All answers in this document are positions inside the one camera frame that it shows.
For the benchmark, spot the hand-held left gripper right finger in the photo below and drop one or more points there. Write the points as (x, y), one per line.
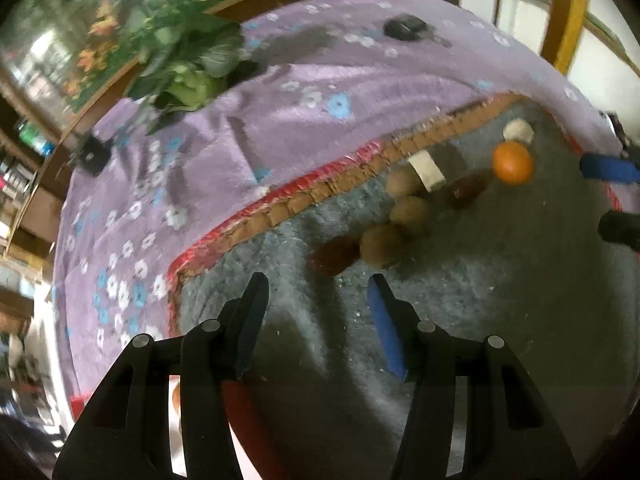
(387, 330)

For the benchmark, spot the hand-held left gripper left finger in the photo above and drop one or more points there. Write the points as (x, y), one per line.
(250, 320)

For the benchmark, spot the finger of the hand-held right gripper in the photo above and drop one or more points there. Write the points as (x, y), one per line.
(605, 167)
(620, 230)

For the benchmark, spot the brown kiwi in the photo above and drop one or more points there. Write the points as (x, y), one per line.
(402, 182)
(382, 245)
(410, 212)

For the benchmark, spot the dark brown round fruit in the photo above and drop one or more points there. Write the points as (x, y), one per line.
(335, 256)
(465, 190)

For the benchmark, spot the orange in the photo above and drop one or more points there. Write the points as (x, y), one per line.
(512, 162)

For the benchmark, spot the beige round block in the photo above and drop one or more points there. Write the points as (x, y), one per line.
(517, 130)

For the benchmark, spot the beige rectangular block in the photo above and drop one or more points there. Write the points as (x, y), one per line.
(427, 170)

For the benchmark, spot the grey mat with red border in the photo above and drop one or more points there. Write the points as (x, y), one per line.
(500, 300)

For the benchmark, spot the silver key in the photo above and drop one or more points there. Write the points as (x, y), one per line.
(437, 39)

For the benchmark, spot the small black cylindrical device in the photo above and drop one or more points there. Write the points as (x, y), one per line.
(92, 155)

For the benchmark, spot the leafy green vegetable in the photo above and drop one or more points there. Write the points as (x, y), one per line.
(192, 85)

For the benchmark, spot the purple floral blanket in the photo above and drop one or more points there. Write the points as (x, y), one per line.
(300, 75)

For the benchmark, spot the wooden side cabinet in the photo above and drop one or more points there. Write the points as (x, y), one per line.
(30, 195)

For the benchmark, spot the green plastic bottle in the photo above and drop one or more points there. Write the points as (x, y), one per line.
(35, 137)

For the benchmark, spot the floral mural glass panel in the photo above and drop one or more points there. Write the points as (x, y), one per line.
(75, 35)

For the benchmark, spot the yellow wooden frame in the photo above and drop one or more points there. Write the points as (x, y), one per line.
(567, 20)

